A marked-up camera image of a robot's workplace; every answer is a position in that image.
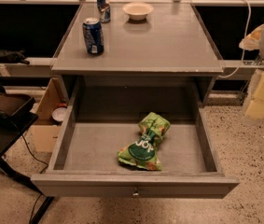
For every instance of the green rice chip bag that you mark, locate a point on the green rice chip bag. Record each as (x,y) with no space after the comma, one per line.
(142,153)

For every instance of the grey cabinet counter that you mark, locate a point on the grey cabinet counter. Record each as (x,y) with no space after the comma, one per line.
(170,42)

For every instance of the grey open top drawer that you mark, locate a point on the grey open top drawer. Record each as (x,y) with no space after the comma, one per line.
(100,121)

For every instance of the white bowl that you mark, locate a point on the white bowl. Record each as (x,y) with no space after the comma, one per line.
(137,11)

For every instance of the blue soda can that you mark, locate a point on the blue soda can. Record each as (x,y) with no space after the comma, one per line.
(93,36)

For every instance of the small white plate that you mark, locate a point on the small white plate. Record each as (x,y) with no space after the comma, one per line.
(58,114)

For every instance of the cardboard box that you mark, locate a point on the cardboard box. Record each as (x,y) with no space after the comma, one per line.
(46,129)

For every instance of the black side table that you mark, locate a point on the black side table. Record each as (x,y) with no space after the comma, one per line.
(15,119)

